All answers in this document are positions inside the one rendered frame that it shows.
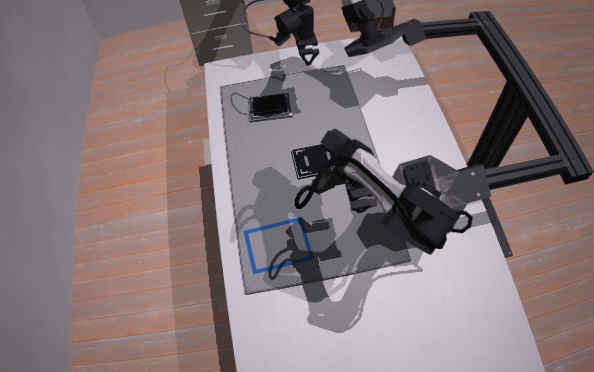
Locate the blue tape outline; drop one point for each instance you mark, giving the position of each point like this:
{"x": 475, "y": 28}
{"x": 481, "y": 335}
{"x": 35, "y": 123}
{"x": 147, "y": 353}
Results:
{"x": 282, "y": 264}

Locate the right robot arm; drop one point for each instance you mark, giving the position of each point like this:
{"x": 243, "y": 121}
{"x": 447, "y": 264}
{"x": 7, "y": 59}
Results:
{"x": 354, "y": 10}

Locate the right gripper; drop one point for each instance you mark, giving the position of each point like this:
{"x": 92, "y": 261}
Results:
{"x": 304, "y": 36}

